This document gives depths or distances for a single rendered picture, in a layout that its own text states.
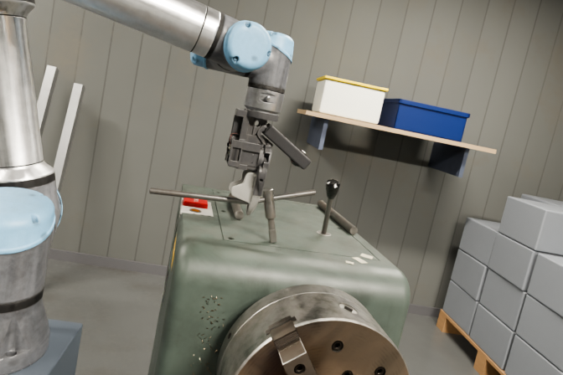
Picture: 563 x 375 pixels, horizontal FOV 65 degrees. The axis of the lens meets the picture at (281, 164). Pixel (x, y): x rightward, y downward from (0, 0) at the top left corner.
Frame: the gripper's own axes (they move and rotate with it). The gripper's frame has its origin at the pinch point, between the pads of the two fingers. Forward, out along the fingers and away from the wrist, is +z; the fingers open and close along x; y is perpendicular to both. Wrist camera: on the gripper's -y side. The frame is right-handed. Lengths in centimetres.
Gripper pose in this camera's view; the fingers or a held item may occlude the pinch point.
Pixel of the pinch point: (252, 208)
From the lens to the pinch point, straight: 91.4
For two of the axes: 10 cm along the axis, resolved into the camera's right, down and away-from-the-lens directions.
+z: -2.0, 9.7, 1.2
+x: 2.0, 1.6, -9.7
